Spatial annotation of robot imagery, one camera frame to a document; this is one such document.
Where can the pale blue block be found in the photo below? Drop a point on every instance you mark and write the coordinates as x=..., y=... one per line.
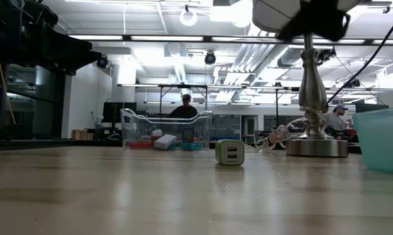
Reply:
x=165, y=142

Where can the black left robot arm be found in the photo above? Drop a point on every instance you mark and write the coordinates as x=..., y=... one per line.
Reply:
x=36, y=39

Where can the white lamp with shade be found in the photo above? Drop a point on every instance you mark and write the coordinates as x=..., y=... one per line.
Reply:
x=312, y=91

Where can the person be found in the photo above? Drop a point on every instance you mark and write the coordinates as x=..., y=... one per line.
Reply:
x=183, y=111
x=336, y=120

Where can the black computer monitor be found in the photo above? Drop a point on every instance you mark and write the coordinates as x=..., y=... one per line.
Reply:
x=113, y=112
x=371, y=108

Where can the green translucent plastic bin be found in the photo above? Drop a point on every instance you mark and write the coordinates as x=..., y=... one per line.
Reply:
x=379, y=140

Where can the clear plastic bin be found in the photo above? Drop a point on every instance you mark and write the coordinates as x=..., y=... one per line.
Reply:
x=203, y=130

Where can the green plug adapter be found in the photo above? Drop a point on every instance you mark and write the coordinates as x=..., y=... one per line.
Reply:
x=229, y=152

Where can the black overhead light bar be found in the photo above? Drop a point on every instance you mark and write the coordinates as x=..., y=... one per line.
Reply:
x=126, y=38

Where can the wooden crates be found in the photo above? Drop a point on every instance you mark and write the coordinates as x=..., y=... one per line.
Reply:
x=80, y=134

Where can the yellow pole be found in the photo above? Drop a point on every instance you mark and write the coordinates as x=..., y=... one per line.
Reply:
x=7, y=94

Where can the black ceiling camera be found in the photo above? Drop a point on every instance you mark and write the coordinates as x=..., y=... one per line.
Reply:
x=102, y=62
x=210, y=58

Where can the black background workstation frame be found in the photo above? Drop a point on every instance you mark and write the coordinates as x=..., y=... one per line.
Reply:
x=183, y=86

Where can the black aluminium frame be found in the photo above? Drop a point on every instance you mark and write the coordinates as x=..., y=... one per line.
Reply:
x=53, y=143

